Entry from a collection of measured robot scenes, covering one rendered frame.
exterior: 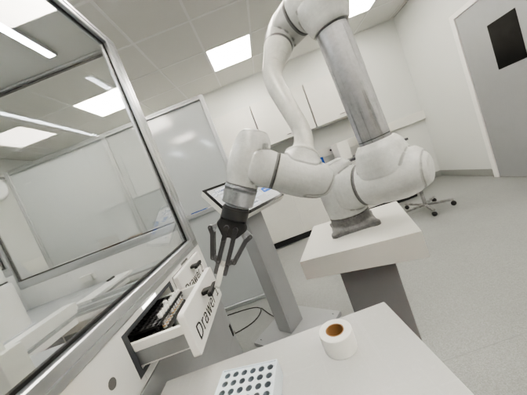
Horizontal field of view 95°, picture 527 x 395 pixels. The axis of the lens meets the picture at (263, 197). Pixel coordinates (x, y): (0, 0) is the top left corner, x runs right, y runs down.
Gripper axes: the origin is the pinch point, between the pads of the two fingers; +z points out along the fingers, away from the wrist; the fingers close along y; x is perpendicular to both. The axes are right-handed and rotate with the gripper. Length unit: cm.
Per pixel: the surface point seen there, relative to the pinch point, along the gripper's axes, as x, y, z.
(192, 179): -166, 58, -9
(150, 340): 12.7, 11.4, 13.9
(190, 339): 14.6, 2.0, 10.1
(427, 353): 27.2, -40.5, -6.9
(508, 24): -196, -215, -242
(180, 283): -17.5, 14.2, 14.6
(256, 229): -97, -11, 7
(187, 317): 13.2, 4.1, 5.8
